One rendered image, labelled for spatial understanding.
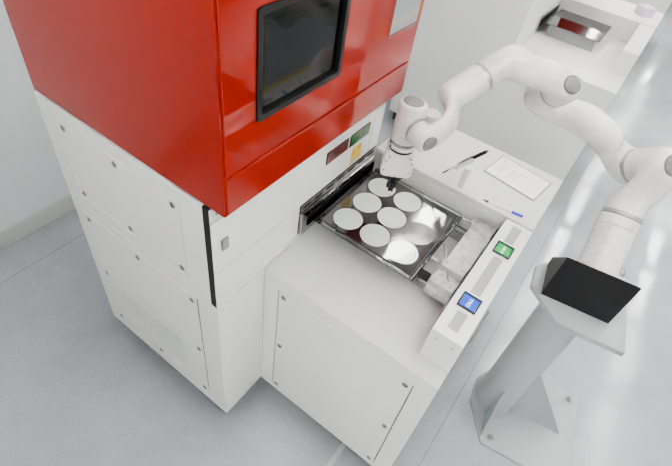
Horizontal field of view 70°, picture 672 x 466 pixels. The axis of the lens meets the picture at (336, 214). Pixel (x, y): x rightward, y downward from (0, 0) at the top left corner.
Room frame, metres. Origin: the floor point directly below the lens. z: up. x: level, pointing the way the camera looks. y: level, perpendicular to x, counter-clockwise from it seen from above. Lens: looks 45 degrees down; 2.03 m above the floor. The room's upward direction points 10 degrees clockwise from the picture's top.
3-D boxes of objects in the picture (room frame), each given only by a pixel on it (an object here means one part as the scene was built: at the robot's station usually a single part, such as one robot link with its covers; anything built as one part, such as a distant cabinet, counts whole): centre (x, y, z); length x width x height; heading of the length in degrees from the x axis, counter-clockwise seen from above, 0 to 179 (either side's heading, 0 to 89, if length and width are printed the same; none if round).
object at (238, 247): (1.12, 0.10, 1.02); 0.82 x 0.03 x 0.40; 151
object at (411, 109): (1.23, -0.17, 1.25); 0.09 x 0.08 x 0.13; 34
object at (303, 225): (1.27, 0.00, 0.89); 0.44 x 0.02 x 0.10; 151
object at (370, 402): (1.20, -0.32, 0.41); 0.97 x 0.64 x 0.82; 151
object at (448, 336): (0.95, -0.48, 0.89); 0.55 x 0.09 x 0.14; 151
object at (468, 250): (1.07, -0.43, 0.87); 0.36 x 0.08 x 0.03; 151
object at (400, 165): (1.23, -0.16, 1.11); 0.10 x 0.07 x 0.11; 94
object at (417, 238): (1.18, -0.19, 0.90); 0.34 x 0.34 x 0.01; 61
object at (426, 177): (1.47, -0.46, 0.89); 0.62 x 0.35 x 0.14; 61
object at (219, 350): (1.28, 0.40, 0.41); 0.82 x 0.71 x 0.82; 151
